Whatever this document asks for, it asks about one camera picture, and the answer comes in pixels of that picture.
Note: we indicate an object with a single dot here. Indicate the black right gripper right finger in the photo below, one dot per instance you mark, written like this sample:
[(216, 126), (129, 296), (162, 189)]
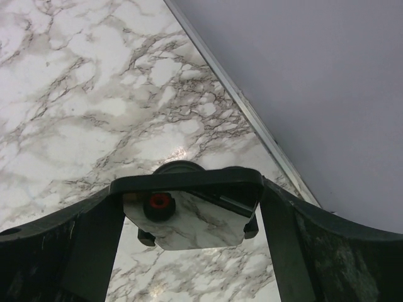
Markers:
[(319, 256)]

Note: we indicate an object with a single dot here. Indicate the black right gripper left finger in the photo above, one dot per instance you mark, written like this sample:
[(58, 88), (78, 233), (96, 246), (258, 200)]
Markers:
[(65, 256)]

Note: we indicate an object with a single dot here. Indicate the dark phone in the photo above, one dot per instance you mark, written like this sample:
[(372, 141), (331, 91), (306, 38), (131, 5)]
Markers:
[(192, 210)]

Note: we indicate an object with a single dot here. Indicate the aluminium table edge rail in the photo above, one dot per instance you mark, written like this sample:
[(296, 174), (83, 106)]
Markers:
[(266, 138)]

